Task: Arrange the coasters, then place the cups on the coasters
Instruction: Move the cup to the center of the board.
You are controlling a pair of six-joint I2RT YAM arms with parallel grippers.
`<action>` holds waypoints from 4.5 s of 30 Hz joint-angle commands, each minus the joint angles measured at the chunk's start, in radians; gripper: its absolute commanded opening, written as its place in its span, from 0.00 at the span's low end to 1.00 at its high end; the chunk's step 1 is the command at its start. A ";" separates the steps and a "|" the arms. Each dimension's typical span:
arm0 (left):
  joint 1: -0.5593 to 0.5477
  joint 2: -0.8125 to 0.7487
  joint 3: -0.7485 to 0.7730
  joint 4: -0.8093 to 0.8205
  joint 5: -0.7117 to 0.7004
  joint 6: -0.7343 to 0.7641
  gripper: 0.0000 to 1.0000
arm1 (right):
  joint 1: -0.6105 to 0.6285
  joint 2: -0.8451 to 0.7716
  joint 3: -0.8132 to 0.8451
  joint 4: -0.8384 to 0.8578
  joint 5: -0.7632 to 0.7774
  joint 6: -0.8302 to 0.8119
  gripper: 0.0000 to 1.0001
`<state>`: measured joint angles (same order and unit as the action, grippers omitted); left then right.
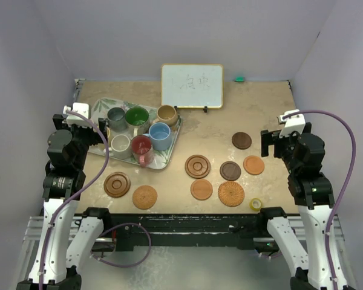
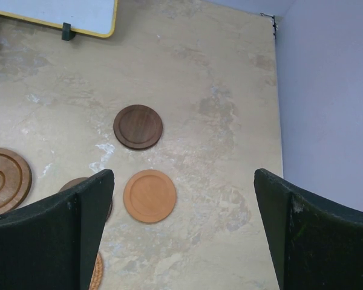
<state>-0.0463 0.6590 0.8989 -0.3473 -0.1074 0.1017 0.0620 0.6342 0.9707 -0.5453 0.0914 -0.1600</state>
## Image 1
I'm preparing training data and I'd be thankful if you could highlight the green small object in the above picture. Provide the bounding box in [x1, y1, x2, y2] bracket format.
[234, 77, 246, 83]

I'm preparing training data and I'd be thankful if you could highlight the dark walnut coaster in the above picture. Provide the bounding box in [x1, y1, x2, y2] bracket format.
[232, 132, 252, 150]
[220, 161, 241, 181]

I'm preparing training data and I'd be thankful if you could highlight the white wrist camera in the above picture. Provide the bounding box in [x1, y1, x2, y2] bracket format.
[278, 109, 306, 138]
[63, 102, 91, 127]

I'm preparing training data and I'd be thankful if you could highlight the woven rattan coaster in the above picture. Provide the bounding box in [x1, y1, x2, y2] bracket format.
[218, 181, 245, 207]
[132, 185, 157, 210]

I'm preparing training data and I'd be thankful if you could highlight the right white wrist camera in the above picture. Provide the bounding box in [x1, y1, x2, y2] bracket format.
[278, 109, 306, 138]

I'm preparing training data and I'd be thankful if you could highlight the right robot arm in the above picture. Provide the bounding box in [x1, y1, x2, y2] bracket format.
[257, 130, 350, 289]

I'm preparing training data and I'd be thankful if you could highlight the red pink mug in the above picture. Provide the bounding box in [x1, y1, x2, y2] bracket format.
[131, 135, 154, 167]

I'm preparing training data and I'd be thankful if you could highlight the brown ringed coaster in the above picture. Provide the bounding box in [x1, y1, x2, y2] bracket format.
[103, 172, 131, 198]
[185, 155, 211, 179]

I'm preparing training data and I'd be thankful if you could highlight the white mug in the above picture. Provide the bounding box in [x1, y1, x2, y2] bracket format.
[110, 134, 132, 160]

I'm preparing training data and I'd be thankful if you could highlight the light blue mug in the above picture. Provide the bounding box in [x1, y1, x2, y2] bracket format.
[144, 122, 172, 151]

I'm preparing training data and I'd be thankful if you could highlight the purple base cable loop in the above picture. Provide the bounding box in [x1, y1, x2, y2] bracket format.
[90, 222, 152, 268]

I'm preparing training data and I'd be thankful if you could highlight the yellow tape roll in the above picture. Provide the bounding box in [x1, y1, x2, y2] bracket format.
[249, 198, 262, 211]

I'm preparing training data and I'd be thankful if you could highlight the grey mug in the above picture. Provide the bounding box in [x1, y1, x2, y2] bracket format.
[106, 107, 127, 132]

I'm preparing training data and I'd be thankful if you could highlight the orange wooden coaster front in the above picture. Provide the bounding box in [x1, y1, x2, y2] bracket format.
[191, 179, 213, 201]

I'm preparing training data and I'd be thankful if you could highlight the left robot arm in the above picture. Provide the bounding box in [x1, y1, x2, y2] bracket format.
[16, 111, 113, 289]

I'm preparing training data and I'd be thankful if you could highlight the small whiteboard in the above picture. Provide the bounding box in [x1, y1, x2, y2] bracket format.
[160, 63, 224, 110]

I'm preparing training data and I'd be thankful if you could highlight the floral serving tray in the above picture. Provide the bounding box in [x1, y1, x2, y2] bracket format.
[89, 97, 183, 170]

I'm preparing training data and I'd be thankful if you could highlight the orange wooden coaster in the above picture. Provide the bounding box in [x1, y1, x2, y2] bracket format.
[243, 155, 264, 175]
[191, 179, 213, 201]

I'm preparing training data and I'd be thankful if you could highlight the black base frame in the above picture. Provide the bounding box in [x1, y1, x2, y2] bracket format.
[75, 207, 294, 253]

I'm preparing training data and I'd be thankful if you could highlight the green mug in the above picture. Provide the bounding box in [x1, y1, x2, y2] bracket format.
[125, 106, 150, 137]

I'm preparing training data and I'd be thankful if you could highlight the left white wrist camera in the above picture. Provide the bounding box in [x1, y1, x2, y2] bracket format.
[63, 102, 91, 127]

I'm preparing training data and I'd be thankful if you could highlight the tan brown mug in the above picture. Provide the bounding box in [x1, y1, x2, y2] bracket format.
[152, 105, 178, 127]

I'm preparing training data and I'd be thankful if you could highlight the aluminium rail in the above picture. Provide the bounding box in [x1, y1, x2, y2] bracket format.
[25, 214, 344, 247]

